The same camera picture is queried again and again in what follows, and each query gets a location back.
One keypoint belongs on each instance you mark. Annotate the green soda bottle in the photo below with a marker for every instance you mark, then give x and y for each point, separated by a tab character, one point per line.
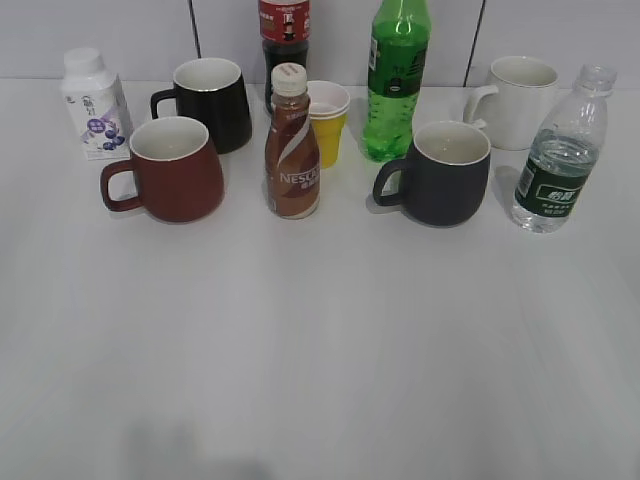
400	37

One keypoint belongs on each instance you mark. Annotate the dark red mug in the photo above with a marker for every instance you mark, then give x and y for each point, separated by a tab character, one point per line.
176	168

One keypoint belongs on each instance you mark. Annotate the dark grey round mug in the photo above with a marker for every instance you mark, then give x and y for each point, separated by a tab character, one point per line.
442	179

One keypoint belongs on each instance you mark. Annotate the white ceramic mug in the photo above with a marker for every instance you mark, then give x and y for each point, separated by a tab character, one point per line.
518	94

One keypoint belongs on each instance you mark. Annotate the white blueberry yogurt bottle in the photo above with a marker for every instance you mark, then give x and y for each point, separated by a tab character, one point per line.
97	106

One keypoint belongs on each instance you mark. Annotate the brown Nescafe coffee bottle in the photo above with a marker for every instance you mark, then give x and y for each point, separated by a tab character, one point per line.
292	157

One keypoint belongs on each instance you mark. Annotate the cola bottle red label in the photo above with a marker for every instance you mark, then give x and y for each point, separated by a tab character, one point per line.
285	28

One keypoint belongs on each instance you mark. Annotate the yellow paper cup stack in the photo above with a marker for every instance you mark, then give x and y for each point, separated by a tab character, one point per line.
330	103

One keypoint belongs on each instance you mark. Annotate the clear water bottle green label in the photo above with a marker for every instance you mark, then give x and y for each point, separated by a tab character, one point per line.
563	153

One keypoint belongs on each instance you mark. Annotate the black tapered mug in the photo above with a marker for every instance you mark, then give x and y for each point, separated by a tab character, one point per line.
212	91

